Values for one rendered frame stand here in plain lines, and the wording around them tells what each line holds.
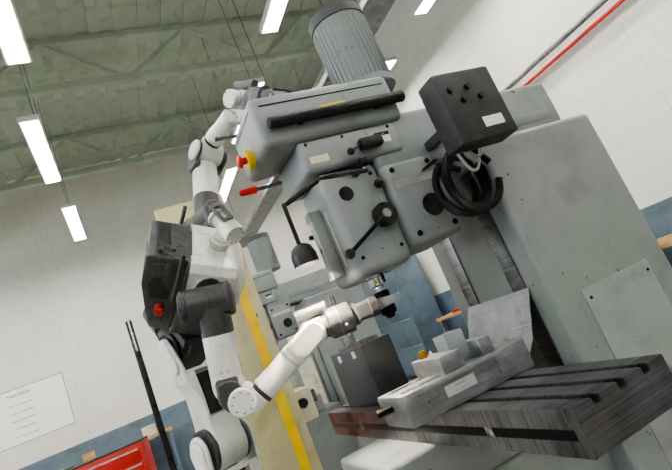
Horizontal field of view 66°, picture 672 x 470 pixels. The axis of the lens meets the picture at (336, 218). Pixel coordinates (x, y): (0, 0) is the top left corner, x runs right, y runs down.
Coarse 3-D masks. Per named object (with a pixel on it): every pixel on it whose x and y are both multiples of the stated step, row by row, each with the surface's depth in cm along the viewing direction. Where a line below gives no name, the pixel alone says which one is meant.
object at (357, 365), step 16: (368, 336) 176; (384, 336) 169; (352, 352) 168; (368, 352) 164; (384, 352) 166; (336, 368) 179; (352, 368) 170; (368, 368) 162; (384, 368) 164; (400, 368) 167; (352, 384) 173; (368, 384) 164; (384, 384) 162; (400, 384) 165; (352, 400) 175; (368, 400) 166
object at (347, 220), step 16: (368, 176) 152; (320, 192) 148; (336, 192) 146; (352, 192) 148; (368, 192) 150; (320, 208) 151; (336, 208) 145; (352, 208) 146; (368, 208) 148; (336, 224) 145; (352, 224) 145; (368, 224) 146; (336, 240) 147; (352, 240) 143; (368, 240) 145; (384, 240) 146; (400, 240) 148; (368, 256) 143; (384, 256) 144; (400, 256) 146; (352, 272) 144; (368, 272) 142
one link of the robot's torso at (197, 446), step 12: (252, 432) 172; (192, 444) 165; (204, 444) 161; (252, 444) 172; (192, 456) 164; (204, 456) 160; (252, 456) 173; (204, 468) 160; (240, 468) 165; (252, 468) 168
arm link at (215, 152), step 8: (216, 128) 187; (224, 128) 186; (232, 128) 187; (208, 136) 189; (216, 136) 188; (208, 144) 190; (216, 144) 190; (208, 152) 189; (216, 152) 191; (224, 152) 194; (200, 160) 190; (208, 160) 190; (216, 160) 192; (224, 160) 193
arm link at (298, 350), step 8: (304, 328) 141; (312, 328) 141; (320, 328) 142; (296, 336) 141; (304, 336) 141; (312, 336) 141; (320, 336) 141; (288, 344) 141; (296, 344) 140; (304, 344) 140; (312, 344) 141; (280, 352) 144; (288, 352) 141; (296, 352) 140; (304, 352) 140; (312, 352) 141; (288, 360) 142; (296, 360) 141; (304, 360) 140
